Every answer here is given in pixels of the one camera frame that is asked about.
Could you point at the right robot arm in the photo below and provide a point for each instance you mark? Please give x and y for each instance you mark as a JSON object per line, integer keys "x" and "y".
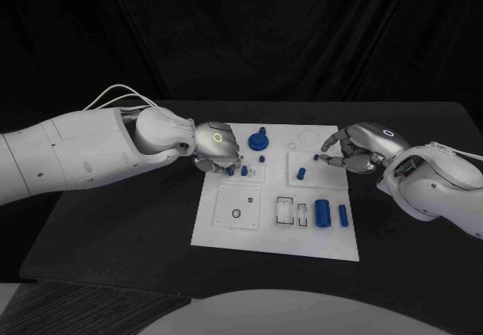
{"x": 435, "y": 191}

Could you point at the thin blue long cylinder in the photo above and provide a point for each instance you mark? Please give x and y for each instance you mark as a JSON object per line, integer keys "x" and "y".
{"x": 344, "y": 215}

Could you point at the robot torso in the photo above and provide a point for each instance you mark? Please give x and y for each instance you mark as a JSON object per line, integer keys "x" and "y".
{"x": 295, "y": 312}

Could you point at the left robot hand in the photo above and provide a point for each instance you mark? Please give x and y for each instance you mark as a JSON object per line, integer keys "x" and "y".
{"x": 217, "y": 146}

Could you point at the blue gear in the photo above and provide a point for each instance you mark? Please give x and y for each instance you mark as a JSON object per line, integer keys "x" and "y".
{"x": 259, "y": 141}

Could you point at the white task board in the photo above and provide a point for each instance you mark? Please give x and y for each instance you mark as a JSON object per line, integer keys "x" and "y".
{"x": 276, "y": 235}

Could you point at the blue short cylinder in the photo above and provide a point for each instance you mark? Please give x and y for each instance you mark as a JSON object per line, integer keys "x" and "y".
{"x": 300, "y": 173}

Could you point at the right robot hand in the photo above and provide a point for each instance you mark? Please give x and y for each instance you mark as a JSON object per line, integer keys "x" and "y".
{"x": 371, "y": 142}

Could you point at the thick blue cylinder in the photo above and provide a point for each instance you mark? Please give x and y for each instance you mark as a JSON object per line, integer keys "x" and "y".
{"x": 324, "y": 213}

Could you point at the blue plug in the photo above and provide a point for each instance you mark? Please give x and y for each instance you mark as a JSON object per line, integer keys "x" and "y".
{"x": 244, "y": 170}

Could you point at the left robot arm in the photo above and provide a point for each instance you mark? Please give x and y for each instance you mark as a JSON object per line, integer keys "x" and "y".
{"x": 76, "y": 149}

